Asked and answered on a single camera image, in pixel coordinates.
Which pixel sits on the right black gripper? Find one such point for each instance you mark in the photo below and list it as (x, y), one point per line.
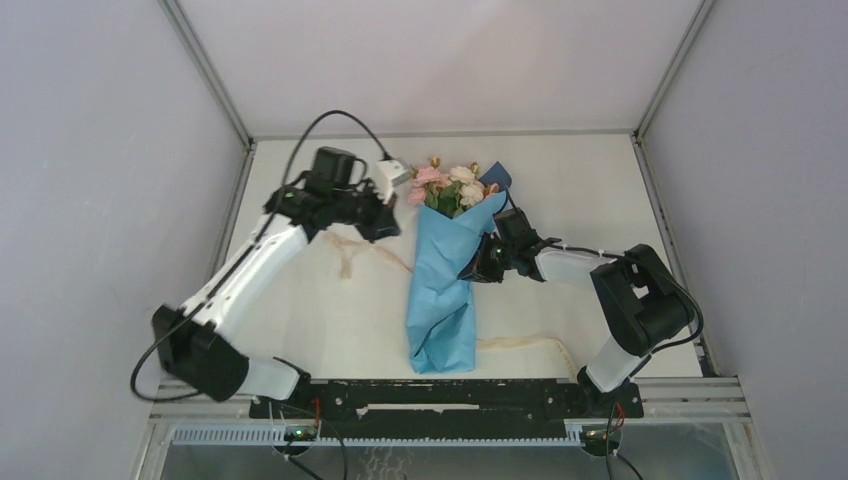
(479, 268)

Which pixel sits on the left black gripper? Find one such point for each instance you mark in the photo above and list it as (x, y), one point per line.
(384, 224)

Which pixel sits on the cream white fake rose stem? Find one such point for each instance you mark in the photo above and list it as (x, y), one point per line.
(470, 191)

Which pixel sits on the blue wrapping paper sheet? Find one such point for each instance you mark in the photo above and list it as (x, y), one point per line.
(441, 316)

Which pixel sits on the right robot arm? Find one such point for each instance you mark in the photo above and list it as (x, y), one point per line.
(644, 306)

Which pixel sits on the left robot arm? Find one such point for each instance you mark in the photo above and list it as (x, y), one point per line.
(193, 341)

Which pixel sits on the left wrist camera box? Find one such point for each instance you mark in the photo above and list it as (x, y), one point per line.
(388, 176)

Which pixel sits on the aluminium front frame rail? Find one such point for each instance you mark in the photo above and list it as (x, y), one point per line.
(664, 401)

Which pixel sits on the white slotted cable duct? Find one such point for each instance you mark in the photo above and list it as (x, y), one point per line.
(222, 435)

